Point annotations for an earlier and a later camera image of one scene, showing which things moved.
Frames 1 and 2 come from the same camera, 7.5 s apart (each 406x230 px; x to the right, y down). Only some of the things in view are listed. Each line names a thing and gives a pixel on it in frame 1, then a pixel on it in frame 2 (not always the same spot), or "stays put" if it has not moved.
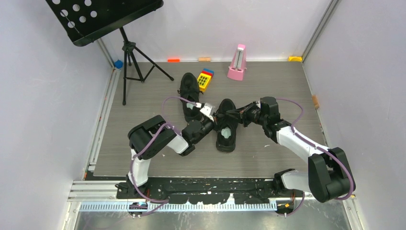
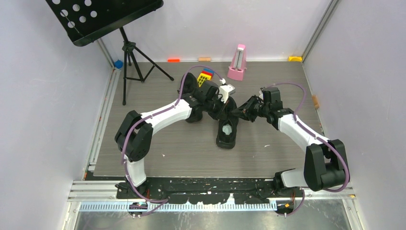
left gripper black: [217, 123] -> [221, 107]
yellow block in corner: [295, 58] stays put
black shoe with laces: [226, 126] stays put
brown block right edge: [315, 100] stays put
